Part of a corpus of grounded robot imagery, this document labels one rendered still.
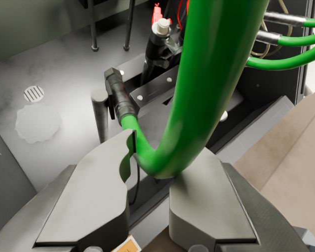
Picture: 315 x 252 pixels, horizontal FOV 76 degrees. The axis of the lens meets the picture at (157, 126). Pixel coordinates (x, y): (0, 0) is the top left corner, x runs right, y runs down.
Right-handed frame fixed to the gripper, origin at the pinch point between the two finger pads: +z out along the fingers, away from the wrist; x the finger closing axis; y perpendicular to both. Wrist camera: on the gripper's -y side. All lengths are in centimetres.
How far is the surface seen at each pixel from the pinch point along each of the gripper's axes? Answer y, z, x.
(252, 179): 98, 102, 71
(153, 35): -4.8, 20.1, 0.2
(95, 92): -0.6, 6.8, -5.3
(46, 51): 0, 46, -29
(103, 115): 2.7, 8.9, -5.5
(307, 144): 86, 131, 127
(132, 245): 27.2, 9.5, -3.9
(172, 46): -3.3, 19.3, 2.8
